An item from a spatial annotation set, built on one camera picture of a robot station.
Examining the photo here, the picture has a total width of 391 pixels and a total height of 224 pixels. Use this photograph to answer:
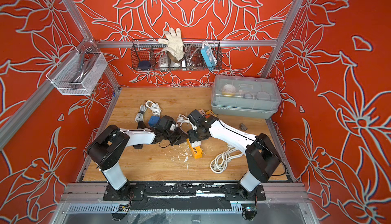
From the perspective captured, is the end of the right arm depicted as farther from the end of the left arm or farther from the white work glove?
the white work glove

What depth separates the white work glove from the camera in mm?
893

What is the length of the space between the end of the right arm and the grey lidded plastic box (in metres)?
0.27

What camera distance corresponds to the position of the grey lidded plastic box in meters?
0.91

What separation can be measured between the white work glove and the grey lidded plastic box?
0.30 m

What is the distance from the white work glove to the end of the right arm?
1.32ft

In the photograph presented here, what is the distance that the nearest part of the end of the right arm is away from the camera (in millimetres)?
608

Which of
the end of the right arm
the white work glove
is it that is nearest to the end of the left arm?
the end of the right arm
